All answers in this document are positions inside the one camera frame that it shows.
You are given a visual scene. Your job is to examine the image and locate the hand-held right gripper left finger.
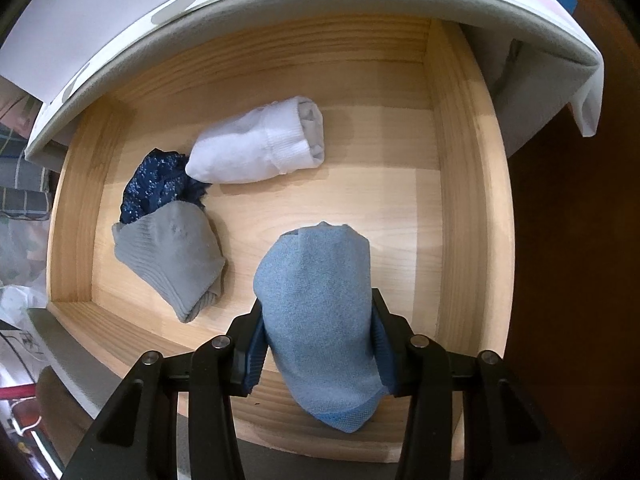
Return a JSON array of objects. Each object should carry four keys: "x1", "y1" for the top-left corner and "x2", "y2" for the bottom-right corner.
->
[{"x1": 62, "y1": 297, "x2": 271, "y2": 480}]

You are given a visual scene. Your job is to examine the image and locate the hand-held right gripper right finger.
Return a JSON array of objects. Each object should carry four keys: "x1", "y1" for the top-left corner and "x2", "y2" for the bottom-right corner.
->
[{"x1": 370, "y1": 287, "x2": 576, "y2": 480}]

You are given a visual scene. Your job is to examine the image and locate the light blue underwear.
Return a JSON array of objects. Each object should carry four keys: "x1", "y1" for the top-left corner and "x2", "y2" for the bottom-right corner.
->
[{"x1": 252, "y1": 221, "x2": 391, "y2": 433}]

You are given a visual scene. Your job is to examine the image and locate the wooden drawer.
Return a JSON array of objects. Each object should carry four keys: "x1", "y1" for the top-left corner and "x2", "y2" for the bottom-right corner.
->
[{"x1": 45, "y1": 16, "x2": 516, "y2": 463}]

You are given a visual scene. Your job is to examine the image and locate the navy dotted underwear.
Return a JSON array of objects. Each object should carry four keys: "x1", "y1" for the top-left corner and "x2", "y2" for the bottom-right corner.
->
[{"x1": 119, "y1": 147, "x2": 213, "y2": 226}]

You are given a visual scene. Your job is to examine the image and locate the white knit underwear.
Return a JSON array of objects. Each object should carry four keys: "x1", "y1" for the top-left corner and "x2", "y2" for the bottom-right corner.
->
[{"x1": 185, "y1": 95, "x2": 326, "y2": 184}]

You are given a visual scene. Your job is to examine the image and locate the white cardboard box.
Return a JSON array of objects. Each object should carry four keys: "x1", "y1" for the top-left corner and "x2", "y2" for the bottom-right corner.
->
[{"x1": 0, "y1": 0, "x2": 281, "y2": 106}]

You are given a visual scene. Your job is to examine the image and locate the grey rolled underwear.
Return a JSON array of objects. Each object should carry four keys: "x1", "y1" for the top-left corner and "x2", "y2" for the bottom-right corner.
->
[{"x1": 111, "y1": 202, "x2": 227, "y2": 323}]

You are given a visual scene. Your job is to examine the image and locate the brown wooden cabinet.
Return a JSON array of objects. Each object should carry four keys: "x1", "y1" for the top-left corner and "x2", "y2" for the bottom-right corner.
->
[{"x1": 505, "y1": 0, "x2": 640, "y2": 461}]

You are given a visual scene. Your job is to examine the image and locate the white floral cloth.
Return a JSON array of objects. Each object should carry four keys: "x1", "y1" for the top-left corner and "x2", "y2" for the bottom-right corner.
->
[{"x1": 0, "y1": 220, "x2": 51, "y2": 411}]

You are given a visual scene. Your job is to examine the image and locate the grey plaid cloth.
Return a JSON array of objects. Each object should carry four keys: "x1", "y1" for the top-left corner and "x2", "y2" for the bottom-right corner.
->
[{"x1": 0, "y1": 125, "x2": 56, "y2": 221}]

